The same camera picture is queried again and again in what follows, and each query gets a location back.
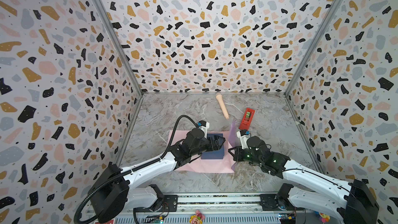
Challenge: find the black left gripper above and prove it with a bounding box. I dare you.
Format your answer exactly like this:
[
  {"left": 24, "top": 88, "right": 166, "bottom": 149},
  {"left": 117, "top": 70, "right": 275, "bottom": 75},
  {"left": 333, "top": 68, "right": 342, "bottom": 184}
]
[{"left": 189, "top": 134, "right": 225, "bottom": 157}]

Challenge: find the navy blue gift box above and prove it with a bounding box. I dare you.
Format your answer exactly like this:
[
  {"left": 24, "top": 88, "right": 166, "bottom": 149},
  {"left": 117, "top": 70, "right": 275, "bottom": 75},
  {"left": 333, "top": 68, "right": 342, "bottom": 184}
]
[{"left": 201, "top": 133, "right": 226, "bottom": 160}]

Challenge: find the pink wrapping paper sheet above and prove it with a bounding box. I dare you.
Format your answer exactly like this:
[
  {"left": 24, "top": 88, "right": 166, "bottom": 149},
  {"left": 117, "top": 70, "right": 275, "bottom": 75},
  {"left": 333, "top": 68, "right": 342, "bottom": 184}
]
[{"left": 165, "top": 123, "right": 234, "bottom": 174}]

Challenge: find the red tape dispenser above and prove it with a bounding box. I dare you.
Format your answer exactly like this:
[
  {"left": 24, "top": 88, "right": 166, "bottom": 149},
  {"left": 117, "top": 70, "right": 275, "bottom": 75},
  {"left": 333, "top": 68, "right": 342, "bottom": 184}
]
[{"left": 239, "top": 108, "right": 255, "bottom": 130}]

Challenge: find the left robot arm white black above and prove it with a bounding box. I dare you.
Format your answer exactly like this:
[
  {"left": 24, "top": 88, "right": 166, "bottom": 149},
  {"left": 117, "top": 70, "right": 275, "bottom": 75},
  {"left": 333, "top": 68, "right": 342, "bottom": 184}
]
[{"left": 80, "top": 127, "right": 226, "bottom": 224}]

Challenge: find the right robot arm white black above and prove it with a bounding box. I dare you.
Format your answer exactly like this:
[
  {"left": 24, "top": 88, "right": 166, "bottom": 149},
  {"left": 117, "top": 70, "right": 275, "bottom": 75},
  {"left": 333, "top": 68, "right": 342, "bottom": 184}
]
[{"left": 228, "top": 135, "right": 379, "bottom": 224}]

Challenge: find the beige toy microphone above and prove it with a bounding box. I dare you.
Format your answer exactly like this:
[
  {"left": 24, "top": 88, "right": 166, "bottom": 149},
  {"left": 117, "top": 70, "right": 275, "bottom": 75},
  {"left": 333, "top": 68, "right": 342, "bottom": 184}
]
[{"left": 216, "top": 93, "right": 230, "bottom": 120}]

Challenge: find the pink yellow flower toy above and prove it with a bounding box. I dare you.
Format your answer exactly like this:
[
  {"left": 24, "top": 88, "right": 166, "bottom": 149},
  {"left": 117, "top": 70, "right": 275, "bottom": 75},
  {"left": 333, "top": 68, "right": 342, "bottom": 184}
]
[{"left": 189, "top": 210, "right": 205, "bottom": 224}]

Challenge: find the rainbow flower toy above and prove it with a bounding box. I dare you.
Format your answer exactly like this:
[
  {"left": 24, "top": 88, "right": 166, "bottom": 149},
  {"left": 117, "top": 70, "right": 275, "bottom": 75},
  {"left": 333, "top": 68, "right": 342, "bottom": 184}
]
[{"left": 315, "top": 212, "right": 331, "bottom": 224}]

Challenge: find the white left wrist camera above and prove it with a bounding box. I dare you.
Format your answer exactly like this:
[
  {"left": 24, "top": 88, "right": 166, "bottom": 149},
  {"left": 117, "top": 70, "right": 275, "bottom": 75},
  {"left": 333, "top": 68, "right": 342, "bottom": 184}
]
[{"left": 198, "top": 120, "right": 210, "bottom": 138}]

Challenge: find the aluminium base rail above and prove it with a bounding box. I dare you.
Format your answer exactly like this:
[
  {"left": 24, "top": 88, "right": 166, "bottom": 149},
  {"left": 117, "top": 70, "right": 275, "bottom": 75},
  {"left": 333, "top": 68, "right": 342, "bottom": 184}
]
[{"left": 105, "top": 192, "right": 343, "bottom": 224}]

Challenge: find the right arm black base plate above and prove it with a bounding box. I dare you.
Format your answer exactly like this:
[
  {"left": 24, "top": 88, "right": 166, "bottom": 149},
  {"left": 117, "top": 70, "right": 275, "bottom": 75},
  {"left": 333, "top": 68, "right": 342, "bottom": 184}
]
[{"left": 260, "top": 193, "right": 304, "bottom": 211}]

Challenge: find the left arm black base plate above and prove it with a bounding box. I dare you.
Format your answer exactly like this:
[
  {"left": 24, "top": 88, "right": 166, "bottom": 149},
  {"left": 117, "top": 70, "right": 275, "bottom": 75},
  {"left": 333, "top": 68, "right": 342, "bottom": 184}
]
[{"left": 136, "top": 195, "right": 178, "bottom": 213}]

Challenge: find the black corrugated cable hose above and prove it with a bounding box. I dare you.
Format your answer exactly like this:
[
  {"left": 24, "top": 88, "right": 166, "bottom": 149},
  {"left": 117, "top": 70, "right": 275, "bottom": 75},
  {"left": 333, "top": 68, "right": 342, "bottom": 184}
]
[{"left": 74, "top": 114, "right": 200, "bottom": 224}]

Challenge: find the aluminium corner post right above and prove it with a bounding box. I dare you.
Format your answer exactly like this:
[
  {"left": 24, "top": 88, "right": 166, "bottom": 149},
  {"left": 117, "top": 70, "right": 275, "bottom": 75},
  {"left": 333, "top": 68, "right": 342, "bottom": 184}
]
[{"left": 284, "top": 0, "right": 358, "bottom": 97}]

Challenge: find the aluminium corner post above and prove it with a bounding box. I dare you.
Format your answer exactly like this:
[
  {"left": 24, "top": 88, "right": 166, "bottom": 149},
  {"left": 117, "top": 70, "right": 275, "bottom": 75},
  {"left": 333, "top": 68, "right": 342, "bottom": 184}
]
[
  {"left": 284, "top": 0, "right": 358, "bottom": 97},
  {"left": 79, "top": 0, "right": 144, "bottom": 97}
]

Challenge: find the aluminium corner post left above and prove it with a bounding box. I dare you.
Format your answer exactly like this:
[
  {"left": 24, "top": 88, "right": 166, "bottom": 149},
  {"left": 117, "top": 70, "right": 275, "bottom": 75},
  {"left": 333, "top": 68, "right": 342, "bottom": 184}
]
[{"left": 79, "top": 0, "right": 144, "bottom": 97}]

